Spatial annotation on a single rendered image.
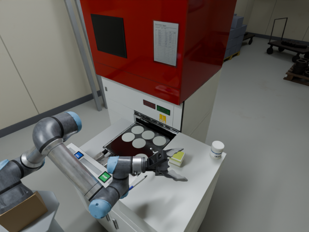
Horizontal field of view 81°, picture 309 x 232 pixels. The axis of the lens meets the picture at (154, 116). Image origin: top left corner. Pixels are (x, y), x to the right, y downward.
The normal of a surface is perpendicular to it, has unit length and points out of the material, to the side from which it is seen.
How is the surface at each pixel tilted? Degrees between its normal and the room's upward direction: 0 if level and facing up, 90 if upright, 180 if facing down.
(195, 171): 0
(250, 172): 0
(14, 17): 90
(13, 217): 90
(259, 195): 0
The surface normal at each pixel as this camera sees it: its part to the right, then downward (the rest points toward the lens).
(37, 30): 0.70, 0.43
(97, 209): -0.34, 0.24
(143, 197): -0.01, -0.79
